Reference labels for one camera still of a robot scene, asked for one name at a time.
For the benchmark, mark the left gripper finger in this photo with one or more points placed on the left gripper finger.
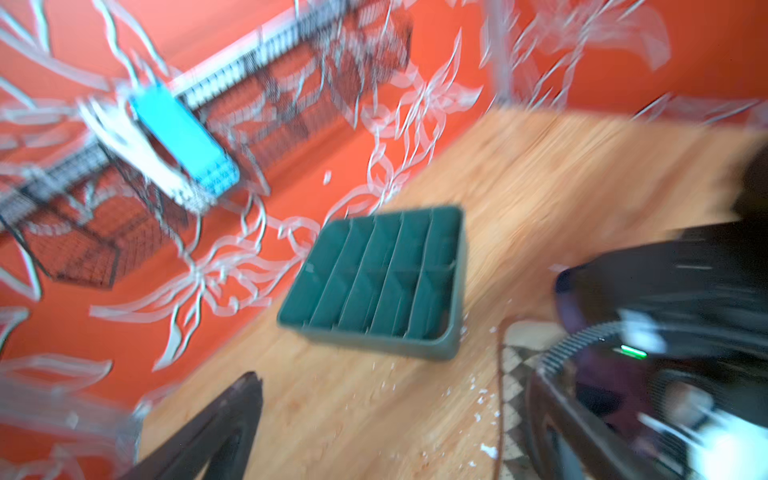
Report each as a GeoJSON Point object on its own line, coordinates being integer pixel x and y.
{"type": "Point", "coordinates": [216, 443]}

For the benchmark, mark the black wire wall basket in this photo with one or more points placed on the black wire wall basket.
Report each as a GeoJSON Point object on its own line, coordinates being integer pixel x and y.
{"type": "Point", "coordinates": [93, 217]}

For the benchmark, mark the brown argyle sock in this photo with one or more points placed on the brown argyle sock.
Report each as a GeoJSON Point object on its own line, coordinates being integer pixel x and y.
{"type": "Point", "coordinates": [521, 343]}

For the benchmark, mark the light blue box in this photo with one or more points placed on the light blue box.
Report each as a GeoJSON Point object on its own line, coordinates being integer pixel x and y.
{"type": "Point", "coordinates": [186, 140]}

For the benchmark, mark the green divided tray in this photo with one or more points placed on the green divided tray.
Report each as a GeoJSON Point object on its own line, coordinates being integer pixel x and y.
{"type": "Point", "coordinates": [391, 282]}

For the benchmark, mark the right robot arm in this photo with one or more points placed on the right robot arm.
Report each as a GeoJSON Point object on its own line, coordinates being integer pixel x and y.
{"type": "Point", "coordinates": [684, 382]}

